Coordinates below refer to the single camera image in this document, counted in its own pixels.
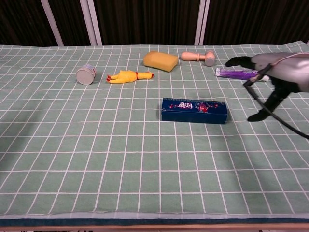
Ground small grey round can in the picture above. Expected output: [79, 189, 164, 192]
[76, 64, 97, 86]

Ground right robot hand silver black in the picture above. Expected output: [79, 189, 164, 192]
[225, 52, 309, 122]

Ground purple toothpaste tube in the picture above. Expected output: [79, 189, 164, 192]
[215, 67, 270, 82]

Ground wooden toy hammer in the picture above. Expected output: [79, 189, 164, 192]
[181, 50, 216, 67]

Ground green checked tablecloth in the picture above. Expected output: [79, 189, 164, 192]
[0, 41, 309, 220]

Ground yellow rubber chicken toy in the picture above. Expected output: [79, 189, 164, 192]
[107, 69, 155, 85]

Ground blue printed glasses case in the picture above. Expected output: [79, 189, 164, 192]
[161, 97, 228, 125]

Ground dark blue underlay cloth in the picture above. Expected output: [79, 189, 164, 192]
[0, 218, 309, 227]

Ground yellow sponge block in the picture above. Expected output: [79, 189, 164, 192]
[142, 50, 179, 73]

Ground thin white frame post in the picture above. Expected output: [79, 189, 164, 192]
[40, 0, 64, 47]

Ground dark pleated curtain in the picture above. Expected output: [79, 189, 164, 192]
[0, 0, 309, 46]

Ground wide white frame post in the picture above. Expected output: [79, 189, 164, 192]
[80, 0, 103, 46]
[194, 0, 211, 46]

